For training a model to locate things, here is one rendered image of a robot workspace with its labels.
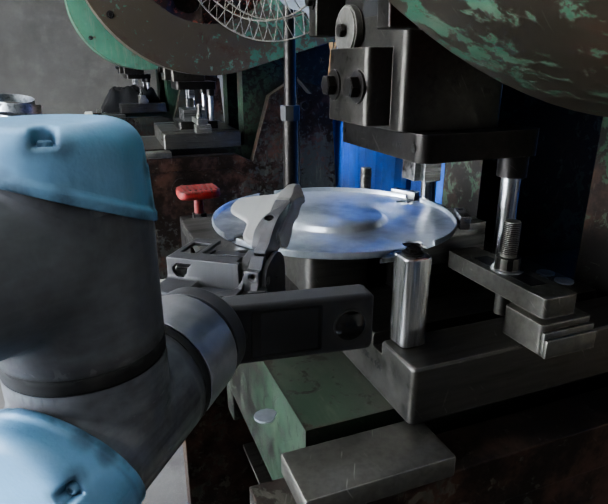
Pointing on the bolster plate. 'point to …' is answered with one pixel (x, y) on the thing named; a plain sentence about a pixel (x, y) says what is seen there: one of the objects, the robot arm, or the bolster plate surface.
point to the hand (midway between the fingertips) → (303, 252)
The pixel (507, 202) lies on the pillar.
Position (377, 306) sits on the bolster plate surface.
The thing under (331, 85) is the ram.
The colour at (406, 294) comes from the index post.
